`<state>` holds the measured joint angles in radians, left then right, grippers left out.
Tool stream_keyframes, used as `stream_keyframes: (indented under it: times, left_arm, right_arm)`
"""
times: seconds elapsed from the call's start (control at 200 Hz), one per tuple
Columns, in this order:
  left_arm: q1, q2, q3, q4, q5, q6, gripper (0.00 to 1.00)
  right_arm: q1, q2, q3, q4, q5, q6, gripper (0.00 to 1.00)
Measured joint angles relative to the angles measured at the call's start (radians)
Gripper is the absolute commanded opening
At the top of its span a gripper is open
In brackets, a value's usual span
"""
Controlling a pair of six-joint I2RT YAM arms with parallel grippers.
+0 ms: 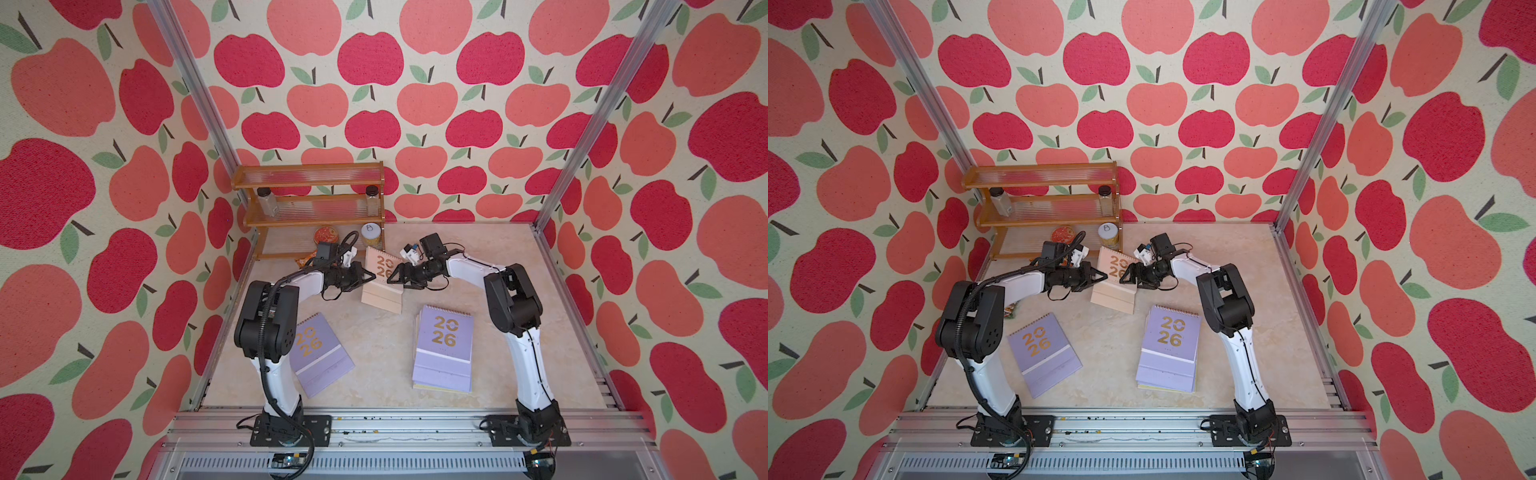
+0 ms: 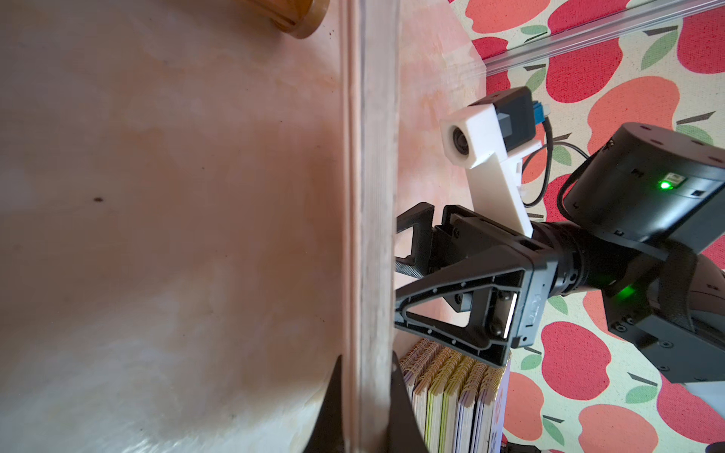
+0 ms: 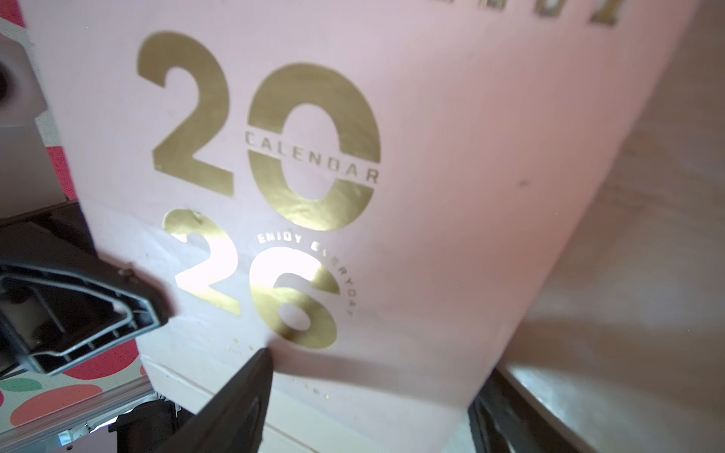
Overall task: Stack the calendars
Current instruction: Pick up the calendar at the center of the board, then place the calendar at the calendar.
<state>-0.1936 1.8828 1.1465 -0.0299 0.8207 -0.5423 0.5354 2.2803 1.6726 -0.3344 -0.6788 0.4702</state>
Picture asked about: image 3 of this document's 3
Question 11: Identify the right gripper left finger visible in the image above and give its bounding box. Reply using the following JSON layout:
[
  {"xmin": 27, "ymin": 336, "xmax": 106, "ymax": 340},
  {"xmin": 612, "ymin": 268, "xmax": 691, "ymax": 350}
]
[{"xmin": 157, "ymin": 348, "xmax": 274, "ymax": 453}]

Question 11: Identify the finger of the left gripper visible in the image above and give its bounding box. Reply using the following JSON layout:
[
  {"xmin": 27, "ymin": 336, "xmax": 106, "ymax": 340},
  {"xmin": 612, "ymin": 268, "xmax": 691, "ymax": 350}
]
[{"xmin": 1, "ymin": 222, "xmax": 170, "ymax": 376}]

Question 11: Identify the pink calendar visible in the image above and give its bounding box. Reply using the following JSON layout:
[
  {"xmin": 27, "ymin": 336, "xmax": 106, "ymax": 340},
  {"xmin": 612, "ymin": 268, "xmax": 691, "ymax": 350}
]
[{"xmin": 20, "ymin": 1, "xmax": 698, "ymax": 452}]

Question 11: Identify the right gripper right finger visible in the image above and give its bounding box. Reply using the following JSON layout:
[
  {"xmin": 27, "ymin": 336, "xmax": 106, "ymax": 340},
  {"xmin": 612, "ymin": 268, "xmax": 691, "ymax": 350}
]
[{"xmin": 468, "ymin": 368, "xmax": 594, "ymax": 453}]

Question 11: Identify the left aluminium frame post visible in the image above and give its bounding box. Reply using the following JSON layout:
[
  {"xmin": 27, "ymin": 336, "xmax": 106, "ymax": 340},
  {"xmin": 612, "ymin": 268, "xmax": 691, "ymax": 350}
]
[{"xmin": 1, "ymin": 376, "xmax": 158, "ymax": 452}]

